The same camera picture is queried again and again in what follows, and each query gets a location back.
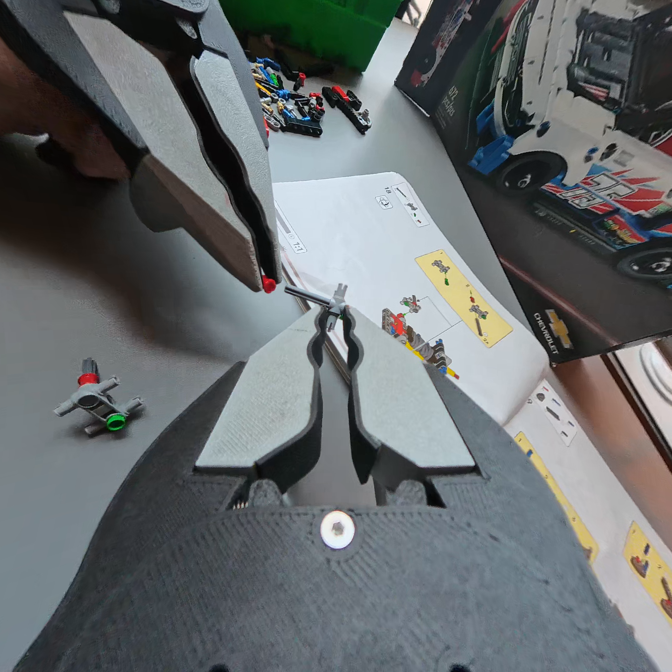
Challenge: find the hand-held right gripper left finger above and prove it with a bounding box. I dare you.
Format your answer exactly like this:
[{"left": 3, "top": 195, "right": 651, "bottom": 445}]
[{"left": 194, "top": 304, "right": 325, "bottom": 494}]

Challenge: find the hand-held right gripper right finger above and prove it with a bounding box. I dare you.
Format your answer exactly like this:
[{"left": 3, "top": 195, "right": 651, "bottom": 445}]
[{"left": 341, "top": 307, "right": 477, "bottom": 486}]

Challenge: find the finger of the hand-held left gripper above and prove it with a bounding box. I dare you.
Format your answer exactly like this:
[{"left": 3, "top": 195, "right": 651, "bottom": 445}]
[
  {"left": 62, "top": 9, "right": 276, "bottom": 294},
  {"left": 190, "top": 49, "right": 282, "bottom": 280}
]

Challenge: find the light grey lego connector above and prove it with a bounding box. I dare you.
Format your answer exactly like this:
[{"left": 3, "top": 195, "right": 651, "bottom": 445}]
[{"left": 323, "top": 282, "right": 350, "bottom": 331}]

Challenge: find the grey lego axle connector assembly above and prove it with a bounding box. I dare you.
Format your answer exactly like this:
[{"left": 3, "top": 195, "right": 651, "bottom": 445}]
[{"left": 52, "top": 358, "right": 145, "bottom": 436}]

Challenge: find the pile of small lego pieces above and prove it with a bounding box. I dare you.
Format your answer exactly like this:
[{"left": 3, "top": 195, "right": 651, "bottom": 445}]
[{"left": 247, "top": 50, "right": 326, "bottom": 139}]

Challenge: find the black red lego subassembly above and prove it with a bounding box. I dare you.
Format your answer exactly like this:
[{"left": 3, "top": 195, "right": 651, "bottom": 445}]
[{"left": 321, "top": 85, "right": 373, "bottom": 135}]

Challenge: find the lego set box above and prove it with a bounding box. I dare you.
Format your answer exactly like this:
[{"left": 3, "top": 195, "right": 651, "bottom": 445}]
[{"left": 394, "top": 0, "right": 672, "bottom": 364}]

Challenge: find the person's left hand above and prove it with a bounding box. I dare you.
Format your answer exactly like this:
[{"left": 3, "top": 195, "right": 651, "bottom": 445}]
[{"left": 0, "top": 39, "right": 132, "bottom": 182}]

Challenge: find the green storage bin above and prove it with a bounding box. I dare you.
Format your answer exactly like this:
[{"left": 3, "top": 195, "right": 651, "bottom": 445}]
[{"left": 218, "top": 0, "right": 405, "bottom": 73}]

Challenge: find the open instruction booklet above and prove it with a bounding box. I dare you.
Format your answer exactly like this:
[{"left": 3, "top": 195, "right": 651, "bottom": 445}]
[{"left": 272, "top": 172, "right": 672, "bottom": 641}]

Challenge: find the white flat device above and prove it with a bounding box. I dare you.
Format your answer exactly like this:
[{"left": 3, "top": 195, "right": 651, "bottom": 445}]
[{"left": 638, "top": 344, "right": 672, "bottom": 401}]

